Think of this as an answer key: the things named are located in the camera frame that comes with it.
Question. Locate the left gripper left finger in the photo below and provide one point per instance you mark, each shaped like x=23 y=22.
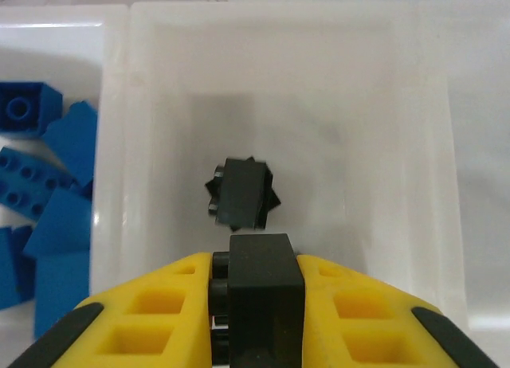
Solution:
x=151 y=304

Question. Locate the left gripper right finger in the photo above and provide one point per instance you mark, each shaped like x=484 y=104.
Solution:
x=358 y=308

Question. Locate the blue lego brick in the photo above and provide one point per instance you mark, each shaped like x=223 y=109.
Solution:
x=12 y=264
x=60 y=220
x=24 y=109
x=24 y=181
x=75 y=141
x=60 y=296

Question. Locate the black lego brick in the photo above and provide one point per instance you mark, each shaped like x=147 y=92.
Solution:
x=263 y=296
x=239 y=193
x=273 y=200

